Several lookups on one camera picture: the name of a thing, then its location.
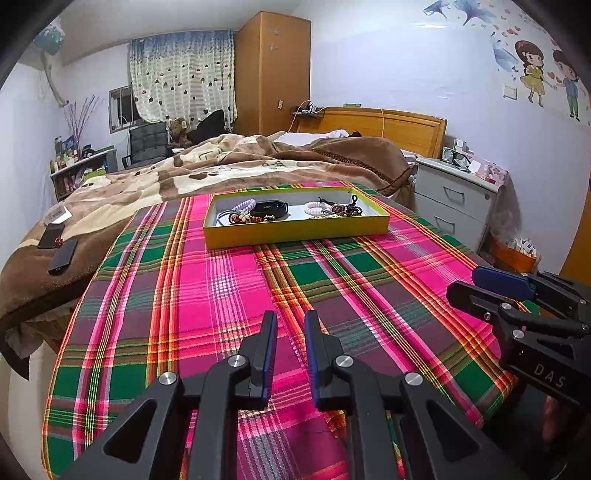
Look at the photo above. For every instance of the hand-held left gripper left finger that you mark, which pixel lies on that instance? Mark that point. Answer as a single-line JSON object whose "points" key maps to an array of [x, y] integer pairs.
{"points": [[270, 355]]}

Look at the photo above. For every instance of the black eyeglasses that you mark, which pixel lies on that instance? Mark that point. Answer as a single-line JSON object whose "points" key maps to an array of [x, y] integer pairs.
{"points": [[457, 155]]}

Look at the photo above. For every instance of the grey nightstand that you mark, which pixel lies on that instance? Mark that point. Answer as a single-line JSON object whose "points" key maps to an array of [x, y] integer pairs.
{"points": [[455, 198]]}

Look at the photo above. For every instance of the black phone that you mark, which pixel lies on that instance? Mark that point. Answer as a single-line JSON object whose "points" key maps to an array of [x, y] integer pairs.
{"points": [[51, 235]]}

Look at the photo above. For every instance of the cartoon wall sticker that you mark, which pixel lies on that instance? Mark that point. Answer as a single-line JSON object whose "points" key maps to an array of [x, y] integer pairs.
{"points": [[531, 64]]}

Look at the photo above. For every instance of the black wristband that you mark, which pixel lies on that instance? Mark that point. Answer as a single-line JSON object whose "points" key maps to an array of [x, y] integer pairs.
{"points": [[272, 210]]}

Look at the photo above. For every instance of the black bag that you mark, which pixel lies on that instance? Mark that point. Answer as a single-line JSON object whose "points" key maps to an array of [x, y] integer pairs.
{"points": [[210, 127]]}

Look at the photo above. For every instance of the yellow cardboard box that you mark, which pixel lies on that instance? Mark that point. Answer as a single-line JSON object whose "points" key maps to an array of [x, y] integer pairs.
{"points": [[300, 233]]}

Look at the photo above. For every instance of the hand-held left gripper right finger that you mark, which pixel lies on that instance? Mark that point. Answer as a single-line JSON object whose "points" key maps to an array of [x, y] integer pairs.
{"points": [[313, 360]]}

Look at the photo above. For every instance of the wooden headboard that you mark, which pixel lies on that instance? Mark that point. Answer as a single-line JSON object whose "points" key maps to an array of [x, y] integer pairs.
{"points": [[411, 129]]}

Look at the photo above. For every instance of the heart print curtain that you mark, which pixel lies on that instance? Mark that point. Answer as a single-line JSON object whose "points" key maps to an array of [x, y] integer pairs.
{"points": [[184, 74]]}

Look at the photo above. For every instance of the pink green plaid cloth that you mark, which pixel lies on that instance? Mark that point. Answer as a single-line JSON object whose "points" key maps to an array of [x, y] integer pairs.
{"points": [[184, 300]]}

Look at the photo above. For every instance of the cluttered white shelf desk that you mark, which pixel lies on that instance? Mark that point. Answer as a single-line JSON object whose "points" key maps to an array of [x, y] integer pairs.
{"points": [[81, 173]]}

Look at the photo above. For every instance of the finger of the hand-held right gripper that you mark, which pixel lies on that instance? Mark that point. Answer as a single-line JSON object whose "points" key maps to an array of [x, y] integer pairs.
{"points": [[480, 302], [501, 282]]}

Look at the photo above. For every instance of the black office chair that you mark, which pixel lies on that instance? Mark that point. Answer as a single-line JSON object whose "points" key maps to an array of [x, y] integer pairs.
{"points": [[147, 141]]}

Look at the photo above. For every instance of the wooden wardrobe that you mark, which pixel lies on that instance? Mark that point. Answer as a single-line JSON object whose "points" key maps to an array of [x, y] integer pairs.
{"points": [[272, 74]]}

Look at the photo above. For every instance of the orange door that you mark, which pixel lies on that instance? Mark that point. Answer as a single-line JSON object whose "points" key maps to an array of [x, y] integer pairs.
{"points": [[579, 240]]}

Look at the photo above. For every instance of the brown teddy bear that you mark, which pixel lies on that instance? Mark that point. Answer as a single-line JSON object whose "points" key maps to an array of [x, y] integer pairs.
{"points": [[179, 134]]}

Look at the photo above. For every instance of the white card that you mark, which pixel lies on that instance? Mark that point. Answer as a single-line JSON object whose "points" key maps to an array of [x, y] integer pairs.
{"points": [[57, 215]]}

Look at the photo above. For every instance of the purple dried branches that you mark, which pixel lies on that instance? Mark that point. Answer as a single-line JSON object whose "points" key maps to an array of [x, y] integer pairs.
{"points": [[81, 120]]}

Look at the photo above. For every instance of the pink floral box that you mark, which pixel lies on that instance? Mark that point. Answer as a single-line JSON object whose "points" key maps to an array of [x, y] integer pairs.
{"points": [[490, 170]]}

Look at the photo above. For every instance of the white pillow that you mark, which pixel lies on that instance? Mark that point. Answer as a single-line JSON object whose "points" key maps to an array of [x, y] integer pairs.
{"points": [[309, 137]]}

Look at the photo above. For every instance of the brown printed blanket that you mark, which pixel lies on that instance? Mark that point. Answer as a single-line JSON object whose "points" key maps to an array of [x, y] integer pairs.
{"points": [[138, 184]]}

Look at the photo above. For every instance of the white wall socket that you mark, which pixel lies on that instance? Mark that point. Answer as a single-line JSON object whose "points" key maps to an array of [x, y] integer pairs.
{"points": [[509, 91]]}

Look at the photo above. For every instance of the power strip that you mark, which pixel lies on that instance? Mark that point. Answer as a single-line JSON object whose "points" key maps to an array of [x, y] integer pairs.
{"points": [[307, 110]]}

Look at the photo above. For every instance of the window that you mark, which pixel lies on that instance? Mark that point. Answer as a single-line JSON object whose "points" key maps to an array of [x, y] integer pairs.
{"points": [[121, 108]]}

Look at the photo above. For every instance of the orange storage box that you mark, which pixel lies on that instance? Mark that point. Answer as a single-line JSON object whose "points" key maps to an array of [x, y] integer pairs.
{"points": [[512, 258]]}

